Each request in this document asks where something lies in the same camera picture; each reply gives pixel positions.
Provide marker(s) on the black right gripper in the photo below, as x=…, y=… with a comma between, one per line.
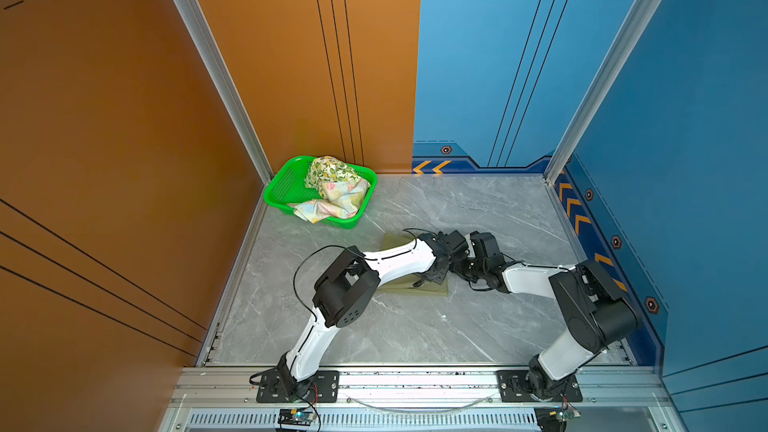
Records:
x=456, y=267

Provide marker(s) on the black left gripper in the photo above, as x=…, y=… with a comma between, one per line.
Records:
x=441, y=277

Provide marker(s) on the olive green skirt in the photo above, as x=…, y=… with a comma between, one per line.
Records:
x=409, y=283

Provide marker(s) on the pastel floral skirt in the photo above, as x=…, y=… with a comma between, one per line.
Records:
x=338, y=199

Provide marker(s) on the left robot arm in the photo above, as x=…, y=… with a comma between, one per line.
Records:
x=344, y=290

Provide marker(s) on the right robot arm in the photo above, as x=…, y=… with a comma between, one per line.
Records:
x=596, y=311

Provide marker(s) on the lemon print skirt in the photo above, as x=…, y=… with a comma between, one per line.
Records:
x=327, y=170

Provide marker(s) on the right circuit board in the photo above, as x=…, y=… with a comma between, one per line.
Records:
x=555, y=419

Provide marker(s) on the circuit board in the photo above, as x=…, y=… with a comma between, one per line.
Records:
x=555, y=419
x=297, y=419

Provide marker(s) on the green plastic basket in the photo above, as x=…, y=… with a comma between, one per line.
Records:
x=288, y=187

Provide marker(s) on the left circuit board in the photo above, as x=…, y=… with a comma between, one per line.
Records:
x=297, y=419

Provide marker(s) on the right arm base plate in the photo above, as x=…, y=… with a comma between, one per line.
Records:
x=513, y=385

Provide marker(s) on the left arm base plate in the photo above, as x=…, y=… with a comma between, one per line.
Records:
x=322, y=387

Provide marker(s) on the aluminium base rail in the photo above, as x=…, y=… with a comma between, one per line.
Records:
x=422, y=398

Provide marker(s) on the aluminium corner post right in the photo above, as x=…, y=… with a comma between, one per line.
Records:
x=631, y=30

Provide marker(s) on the aluminium corner post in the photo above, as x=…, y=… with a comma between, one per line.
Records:
x=631, y=30
x=205, y=43

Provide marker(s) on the aluminium corner post left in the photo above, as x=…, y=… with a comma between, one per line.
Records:
x=205, y=43

